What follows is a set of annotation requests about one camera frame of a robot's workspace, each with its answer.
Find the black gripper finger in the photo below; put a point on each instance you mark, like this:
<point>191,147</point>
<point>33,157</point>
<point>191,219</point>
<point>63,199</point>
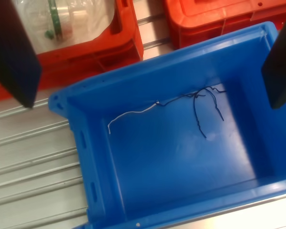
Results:
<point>12,59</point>
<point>281,76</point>

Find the red plastic crate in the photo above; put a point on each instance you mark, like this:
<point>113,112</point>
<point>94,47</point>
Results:
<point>85,64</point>
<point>205,26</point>

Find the blue open-front storage bin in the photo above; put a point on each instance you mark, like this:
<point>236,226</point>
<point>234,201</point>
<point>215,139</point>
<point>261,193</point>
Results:
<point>169,155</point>

